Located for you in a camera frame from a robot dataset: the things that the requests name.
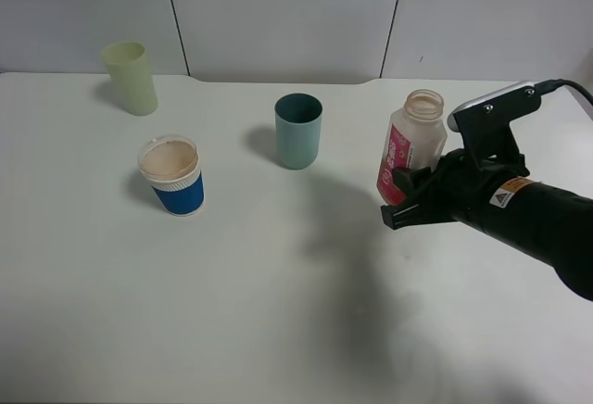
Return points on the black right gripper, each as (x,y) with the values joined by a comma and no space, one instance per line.
(458,194)

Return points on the clear bottle pink label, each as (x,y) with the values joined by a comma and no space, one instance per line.
(415,139)

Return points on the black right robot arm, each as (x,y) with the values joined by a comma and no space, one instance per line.
(497,199)

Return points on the teal plastic cup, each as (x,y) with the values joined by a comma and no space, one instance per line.
(298,122)

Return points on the blue sleeved paper cup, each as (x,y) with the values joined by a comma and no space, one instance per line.
(171,165)

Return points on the pale green plastic cup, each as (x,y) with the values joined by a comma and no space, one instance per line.
(131,75)

